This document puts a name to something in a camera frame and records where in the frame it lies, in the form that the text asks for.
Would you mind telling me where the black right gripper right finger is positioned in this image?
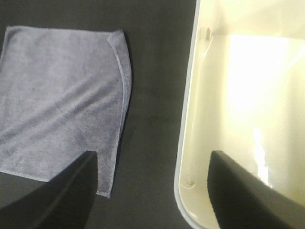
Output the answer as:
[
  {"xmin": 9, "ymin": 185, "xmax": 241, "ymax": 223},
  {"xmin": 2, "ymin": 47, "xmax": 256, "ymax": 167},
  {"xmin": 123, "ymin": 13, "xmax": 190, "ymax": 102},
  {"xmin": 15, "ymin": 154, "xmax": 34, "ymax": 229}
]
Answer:
[{"xmin": 207, "ymin": 151, "xmax": 305, "ymax": 229}]

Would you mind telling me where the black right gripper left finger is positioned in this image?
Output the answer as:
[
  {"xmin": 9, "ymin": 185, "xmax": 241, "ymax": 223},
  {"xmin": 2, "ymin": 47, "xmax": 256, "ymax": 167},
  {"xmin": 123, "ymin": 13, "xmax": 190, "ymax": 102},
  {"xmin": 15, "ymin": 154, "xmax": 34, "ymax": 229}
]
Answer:
[{"xmin": 0, "ymin": 151, "xmax": 98, "ymax": 229}]

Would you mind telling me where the grey-blue microfibre towel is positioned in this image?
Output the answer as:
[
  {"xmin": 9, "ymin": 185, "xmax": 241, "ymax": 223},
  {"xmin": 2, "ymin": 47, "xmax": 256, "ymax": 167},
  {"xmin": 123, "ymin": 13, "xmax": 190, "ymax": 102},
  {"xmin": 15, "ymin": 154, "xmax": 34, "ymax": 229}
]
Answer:
[{"xmin": 0, "ymin": 26, "xmax": 132, "ymax": 197}]

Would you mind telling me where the translucent white storage bin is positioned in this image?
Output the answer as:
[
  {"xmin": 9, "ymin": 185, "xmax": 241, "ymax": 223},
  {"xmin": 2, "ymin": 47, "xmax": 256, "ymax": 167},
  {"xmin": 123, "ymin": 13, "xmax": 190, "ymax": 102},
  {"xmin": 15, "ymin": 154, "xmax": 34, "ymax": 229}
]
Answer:
[{"xmin": 174, "ymin": 0, "xmax": 305, "ymax": 229}]

